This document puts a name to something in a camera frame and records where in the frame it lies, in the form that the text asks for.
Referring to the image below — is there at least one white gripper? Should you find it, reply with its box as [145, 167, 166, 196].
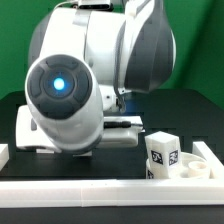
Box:
[15, 105, 140, 152]

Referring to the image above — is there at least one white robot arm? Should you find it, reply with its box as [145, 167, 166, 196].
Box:
[16, 0, 176, 154]

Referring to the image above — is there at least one paper sheet with tags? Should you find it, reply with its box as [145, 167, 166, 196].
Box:
[104, 116, 143, 130]

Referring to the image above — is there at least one white left fence wall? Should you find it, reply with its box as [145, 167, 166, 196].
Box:
[0, 144, 9, 171]

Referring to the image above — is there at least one white fence wall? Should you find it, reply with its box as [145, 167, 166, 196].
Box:
[192, 141, 224, 180]
[0, 144, 9, 171]
[0, 179, 224, 208]

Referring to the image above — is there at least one white front fence wall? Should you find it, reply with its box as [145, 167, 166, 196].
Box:
[0, 179, 224, 208]

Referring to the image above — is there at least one white camera on mount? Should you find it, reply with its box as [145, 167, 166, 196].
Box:
[78, 0, 112, 10]

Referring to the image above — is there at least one white right fence wall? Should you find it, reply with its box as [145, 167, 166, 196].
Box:
[192, 141, 224, 180]

